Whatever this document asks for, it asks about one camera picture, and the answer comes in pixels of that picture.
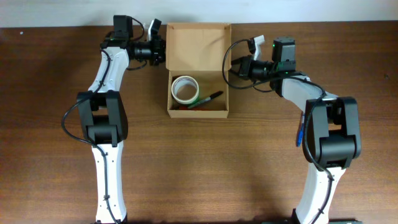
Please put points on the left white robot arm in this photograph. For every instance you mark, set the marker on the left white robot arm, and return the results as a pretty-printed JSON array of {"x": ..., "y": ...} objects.
[{"x": 102, "y": 115}]

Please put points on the brown cardboard box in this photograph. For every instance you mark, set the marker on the brown cardboard box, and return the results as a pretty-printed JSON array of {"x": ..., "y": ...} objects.
[{"x": 197, "y": 50}]

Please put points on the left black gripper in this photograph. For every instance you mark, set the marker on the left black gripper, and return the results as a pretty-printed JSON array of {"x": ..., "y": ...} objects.
[{"x": 159, "y": 53}]

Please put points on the orange utility knife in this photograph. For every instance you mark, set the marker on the orange utility knife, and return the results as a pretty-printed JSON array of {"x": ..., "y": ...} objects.
[{"x": 192, "y": 109}]

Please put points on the blue pen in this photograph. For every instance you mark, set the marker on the blue pen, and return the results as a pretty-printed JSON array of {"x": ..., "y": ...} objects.
[{"x": 300, "y": 130}]

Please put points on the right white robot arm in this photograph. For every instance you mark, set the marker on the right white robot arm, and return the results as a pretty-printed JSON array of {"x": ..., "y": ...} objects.
[{"x": 329, "y": 133}]

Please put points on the black marker pen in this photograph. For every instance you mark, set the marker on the black marker pen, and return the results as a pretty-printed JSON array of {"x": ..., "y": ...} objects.
[{"x": 207, "y": 99}]

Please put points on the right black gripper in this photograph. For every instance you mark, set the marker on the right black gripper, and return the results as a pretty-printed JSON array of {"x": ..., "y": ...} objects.
[{"x": 244, "y": 71}]

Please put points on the cream masking tape roll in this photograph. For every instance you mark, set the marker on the cream masking tape roll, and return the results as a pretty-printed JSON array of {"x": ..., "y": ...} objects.
[{"x": 183, "y": 88}]

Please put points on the green tape roll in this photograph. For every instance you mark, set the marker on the green tape roll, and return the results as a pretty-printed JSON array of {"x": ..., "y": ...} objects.
[{"x": 194, "y": 99}]

